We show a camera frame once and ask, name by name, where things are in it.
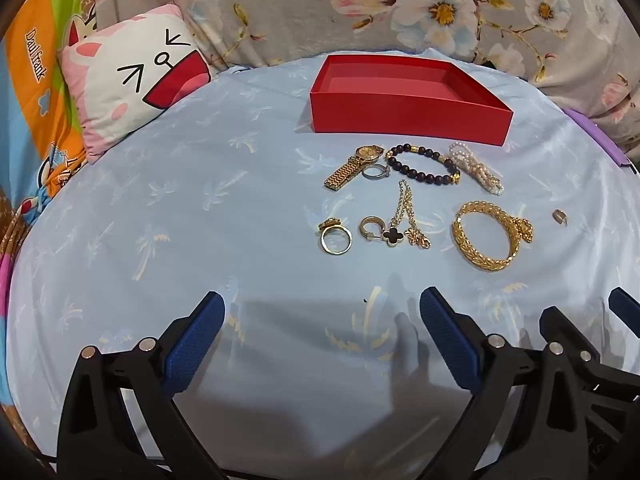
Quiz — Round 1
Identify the gold braided bracelet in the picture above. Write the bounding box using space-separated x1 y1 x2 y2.
451 200 535 272

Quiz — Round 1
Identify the gold wristwatch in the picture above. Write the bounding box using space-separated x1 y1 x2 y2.
324 144 386 192

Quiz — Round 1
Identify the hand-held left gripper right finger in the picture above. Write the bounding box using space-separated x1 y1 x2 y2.
419 286 586 480

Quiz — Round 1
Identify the pearl bracelet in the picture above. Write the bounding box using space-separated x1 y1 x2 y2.
447 141 505 197

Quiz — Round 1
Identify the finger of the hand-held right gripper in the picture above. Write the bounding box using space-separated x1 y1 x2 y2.
539 305 640 391
608 286 640 323

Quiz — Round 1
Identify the purple strip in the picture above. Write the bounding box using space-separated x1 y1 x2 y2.
562 105 636 168

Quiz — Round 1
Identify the light blue palm-print bedsheet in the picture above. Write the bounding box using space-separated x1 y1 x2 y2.
5 47 640 480

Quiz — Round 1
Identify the colourful cartoon blanket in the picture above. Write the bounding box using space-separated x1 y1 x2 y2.
0 0 116 411

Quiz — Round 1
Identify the red cardboard box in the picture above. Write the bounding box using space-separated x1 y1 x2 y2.
308 54 515 147

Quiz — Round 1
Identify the gold chain with clover pendant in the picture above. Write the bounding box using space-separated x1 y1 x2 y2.
376 180 433 251

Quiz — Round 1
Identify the cat face pillow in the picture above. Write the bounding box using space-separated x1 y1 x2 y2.
56 2 218 165

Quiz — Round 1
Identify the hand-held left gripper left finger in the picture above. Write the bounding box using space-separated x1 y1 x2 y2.
56 291 227 480

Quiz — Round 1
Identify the gold ring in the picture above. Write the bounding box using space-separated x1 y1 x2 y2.
318 217 353 256

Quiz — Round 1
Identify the gold hoop earring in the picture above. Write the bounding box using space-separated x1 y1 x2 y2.
358 215 383 242

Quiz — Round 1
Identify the dark bead bracelet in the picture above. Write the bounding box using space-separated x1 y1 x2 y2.
384 143 462 186

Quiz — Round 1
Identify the grey floral blanket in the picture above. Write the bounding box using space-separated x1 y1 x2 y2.
80 0 640 151

